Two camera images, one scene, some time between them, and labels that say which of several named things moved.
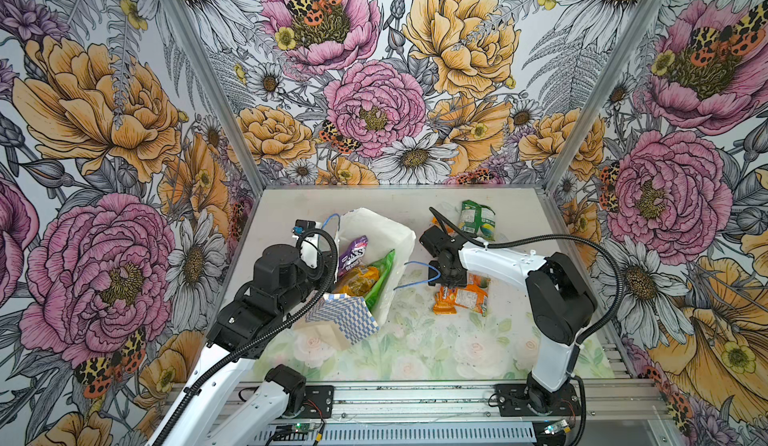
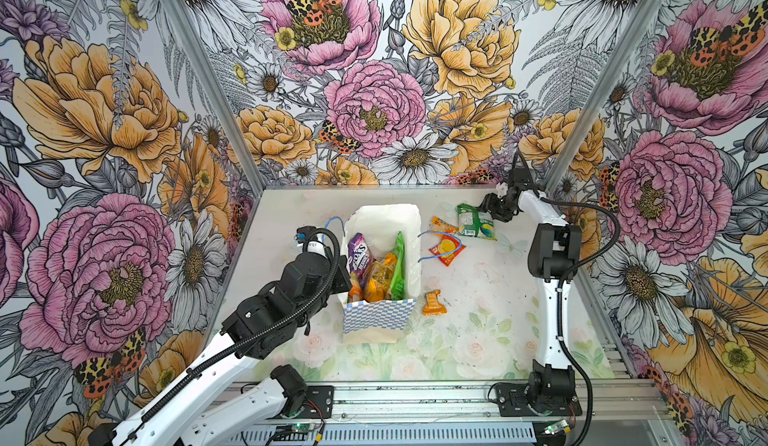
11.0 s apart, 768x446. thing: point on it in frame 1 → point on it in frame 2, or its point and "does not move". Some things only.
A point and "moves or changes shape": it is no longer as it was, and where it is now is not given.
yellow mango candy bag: (360, 280) moves or changes shape
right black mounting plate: (521, 400) does not move
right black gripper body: (451, 277) → (501, 208)
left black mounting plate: (318, 402) does not move
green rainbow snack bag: (477, 219) does not move
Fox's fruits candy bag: (473, 296) → (356, 290)
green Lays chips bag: (385, 266) → (397, 280)
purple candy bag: (353, 254) moves or changes shape
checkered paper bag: (345, 319) moves or changes shape
